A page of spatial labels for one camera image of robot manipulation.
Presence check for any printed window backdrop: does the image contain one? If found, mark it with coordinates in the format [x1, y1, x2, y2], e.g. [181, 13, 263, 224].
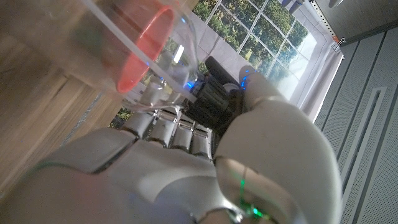
[108, 0, 345, 129]

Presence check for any metal binder clip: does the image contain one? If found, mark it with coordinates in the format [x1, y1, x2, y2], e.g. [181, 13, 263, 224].
[330, 37, 346, 52]

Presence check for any clear spray bottle black head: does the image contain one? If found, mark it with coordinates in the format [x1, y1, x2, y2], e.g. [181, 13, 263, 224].
[0, 0, 247, 136]

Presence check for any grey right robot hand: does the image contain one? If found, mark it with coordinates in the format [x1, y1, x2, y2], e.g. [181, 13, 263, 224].
[0, 64, 343, 224]

